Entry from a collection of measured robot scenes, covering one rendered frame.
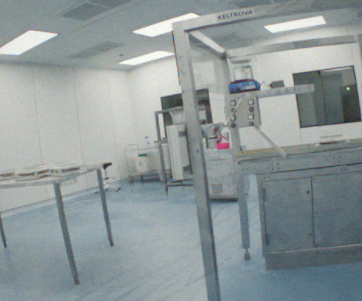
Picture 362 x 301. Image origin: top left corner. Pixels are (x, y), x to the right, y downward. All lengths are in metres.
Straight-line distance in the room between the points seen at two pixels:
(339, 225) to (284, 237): 0.41
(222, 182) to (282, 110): 2.99
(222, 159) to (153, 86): 4.39
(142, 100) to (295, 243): 7.24
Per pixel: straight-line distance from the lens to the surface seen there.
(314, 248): 2.61
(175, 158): 1.73
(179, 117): 6.33
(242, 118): 2.40
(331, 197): 2.51
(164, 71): 8.94
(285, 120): 7.68
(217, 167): 5.17
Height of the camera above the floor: 1.09
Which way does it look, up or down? 3 degrees down
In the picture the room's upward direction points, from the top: 7 degrees counter-clockwise
